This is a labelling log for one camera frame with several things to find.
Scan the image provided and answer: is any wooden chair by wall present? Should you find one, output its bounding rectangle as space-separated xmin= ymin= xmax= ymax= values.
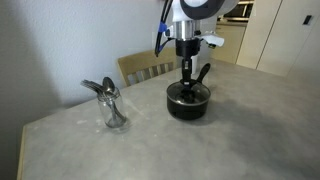
xmin=117 ymin=47 xmax=178 ymax=88

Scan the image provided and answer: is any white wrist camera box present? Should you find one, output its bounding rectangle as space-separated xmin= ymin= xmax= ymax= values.
xmin=200 ymin=30 xmax=225 ymax=48

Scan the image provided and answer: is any black microwave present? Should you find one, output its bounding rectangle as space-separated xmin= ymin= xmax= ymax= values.
xmin=223 ymin=2 xmax=255 ymax=20

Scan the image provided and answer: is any glass pot lid black knob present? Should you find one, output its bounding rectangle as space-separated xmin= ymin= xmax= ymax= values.
xmin=166 ymin=78 xmax=212 ymax=107

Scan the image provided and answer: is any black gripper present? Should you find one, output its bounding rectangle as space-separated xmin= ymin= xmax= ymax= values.
xmin=175 ymin=38 xmax=202 ymax=90

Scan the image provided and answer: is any black wall switch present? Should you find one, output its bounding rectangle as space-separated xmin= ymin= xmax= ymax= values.
xmin=302 ymin=14 xmax=314 ymax=26

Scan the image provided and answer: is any clear glass jar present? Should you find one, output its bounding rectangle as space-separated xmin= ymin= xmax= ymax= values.
xmin=96 ymin=89 xmax=128 ymax=129

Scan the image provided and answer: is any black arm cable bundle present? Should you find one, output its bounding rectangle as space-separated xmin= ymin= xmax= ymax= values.
xmin=153 ymin=0 xmax=175 ymax=58

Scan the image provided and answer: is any cream base cabinet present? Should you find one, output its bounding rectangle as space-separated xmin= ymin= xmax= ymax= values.
xmin=210 ymin=20 xmax=248 ymax=65

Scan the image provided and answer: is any black pot with handle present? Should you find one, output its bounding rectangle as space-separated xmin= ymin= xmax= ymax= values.
xmin=166 ymin=62 xmax=212 ymax=122

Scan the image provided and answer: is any cream tall cabinet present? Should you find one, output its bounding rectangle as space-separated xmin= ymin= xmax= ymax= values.
xmin=235 ymin=0 xmax=320 ymax=78

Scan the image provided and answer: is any silver spoon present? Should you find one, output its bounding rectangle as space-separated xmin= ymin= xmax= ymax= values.
xmin=101 ymin=76 xmax=125 ymax=122

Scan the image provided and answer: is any silver utensil handle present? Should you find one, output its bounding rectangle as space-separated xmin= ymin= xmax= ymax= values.
xmin=80 ymin=79 xmax=107 ymax=95
xmin=83 ymin=83 xmax=109 ymax=99

